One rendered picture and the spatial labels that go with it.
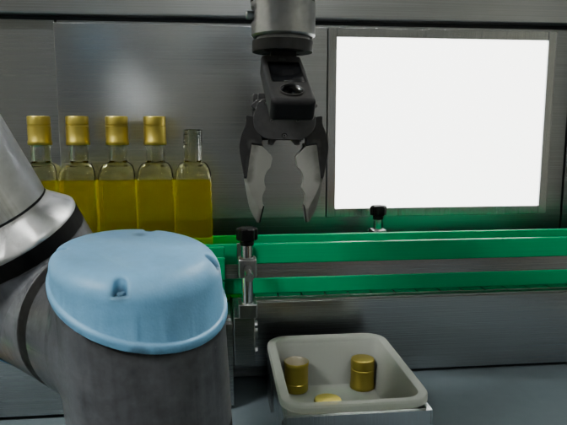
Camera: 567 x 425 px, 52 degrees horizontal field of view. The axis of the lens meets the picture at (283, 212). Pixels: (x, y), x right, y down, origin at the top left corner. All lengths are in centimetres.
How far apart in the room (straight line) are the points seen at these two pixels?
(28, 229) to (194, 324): 16
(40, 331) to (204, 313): 12
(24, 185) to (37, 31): 68
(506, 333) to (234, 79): 63
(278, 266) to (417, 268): 23
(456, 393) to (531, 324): 19
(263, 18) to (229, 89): 38
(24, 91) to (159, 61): 24
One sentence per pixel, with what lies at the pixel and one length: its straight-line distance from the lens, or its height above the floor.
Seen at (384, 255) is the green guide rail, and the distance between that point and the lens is 95.
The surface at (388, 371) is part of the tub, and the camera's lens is 84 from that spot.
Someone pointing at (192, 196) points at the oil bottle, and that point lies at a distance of 91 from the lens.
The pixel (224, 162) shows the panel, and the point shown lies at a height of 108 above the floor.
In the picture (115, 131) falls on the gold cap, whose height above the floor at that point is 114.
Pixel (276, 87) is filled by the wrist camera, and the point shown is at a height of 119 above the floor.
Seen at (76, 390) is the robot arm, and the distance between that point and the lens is 41.
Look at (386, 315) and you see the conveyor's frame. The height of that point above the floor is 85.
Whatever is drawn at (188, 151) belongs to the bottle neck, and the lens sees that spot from 92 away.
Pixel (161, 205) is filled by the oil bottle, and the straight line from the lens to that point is 92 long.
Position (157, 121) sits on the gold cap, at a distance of 93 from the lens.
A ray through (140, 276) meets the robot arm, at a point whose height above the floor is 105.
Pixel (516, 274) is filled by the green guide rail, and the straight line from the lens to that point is 105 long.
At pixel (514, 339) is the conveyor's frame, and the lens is 106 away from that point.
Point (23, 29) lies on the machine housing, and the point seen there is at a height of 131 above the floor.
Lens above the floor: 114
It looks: 8 degrees down
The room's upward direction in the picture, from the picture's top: straight up
